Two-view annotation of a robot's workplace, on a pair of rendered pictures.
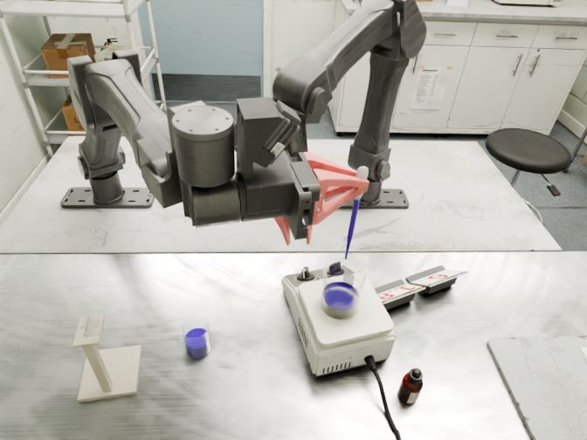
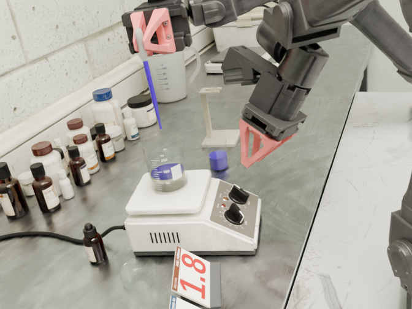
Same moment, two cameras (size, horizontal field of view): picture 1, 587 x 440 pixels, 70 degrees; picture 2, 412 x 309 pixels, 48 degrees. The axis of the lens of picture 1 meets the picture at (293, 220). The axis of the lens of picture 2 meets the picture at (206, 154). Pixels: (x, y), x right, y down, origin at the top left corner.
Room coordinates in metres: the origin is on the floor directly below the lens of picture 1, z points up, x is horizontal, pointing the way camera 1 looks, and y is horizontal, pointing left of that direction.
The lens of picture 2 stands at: (0.82, -0.60, 1.35)
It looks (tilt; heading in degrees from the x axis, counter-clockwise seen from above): 26 degrees down; 122
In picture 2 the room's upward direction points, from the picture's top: 9 degrees counter-clockwise
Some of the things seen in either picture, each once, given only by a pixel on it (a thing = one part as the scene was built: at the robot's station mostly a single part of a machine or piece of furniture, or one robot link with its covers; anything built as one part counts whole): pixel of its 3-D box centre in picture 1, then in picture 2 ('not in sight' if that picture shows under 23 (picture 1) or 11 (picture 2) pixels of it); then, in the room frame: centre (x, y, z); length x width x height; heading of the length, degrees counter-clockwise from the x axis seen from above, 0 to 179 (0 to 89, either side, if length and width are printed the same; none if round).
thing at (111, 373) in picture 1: (101, 349); (218, 114); (0.34, 0.26, 0.96); 0.08 x 0.08 x 0.13; 13
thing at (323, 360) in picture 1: (334, 311); (189, 213); (0.45, -0.08, 0.94); 0.22 x 0.13 x 0.08; 18
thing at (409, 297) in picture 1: (393, 291); (197, 275); (0.52, -0.19, 0.92); 0.09 x 0.06 x 0.04; 117
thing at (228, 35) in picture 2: not in sight; (261, 23); (0.10, 1.16, 0.97); 0.37 x 0.31 x 0.14; 92
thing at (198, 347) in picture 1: (196, 337); (217, 154); (0.39, 0.14, 0.93); 0.04 x 0.04 x 0.06
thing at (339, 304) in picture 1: (341, 292); (164, 164); (0.42, -0.08, 1.03); 0.07 x 0.06 x 0.08; 17
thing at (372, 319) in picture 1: (343, 306); (170, 190); (0.43, -0.09, 0.98); 0.12 x 0.12 x 0.01; 18
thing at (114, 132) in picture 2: not in sight; (113, 139); (0.10, 0.17, 0.93); 0.05 x 0.05 x 0.05
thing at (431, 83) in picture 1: (430, 88); not in sight; (2.87, -0.89, 0.40); 0.24 x 0.01 x 0.30; 95
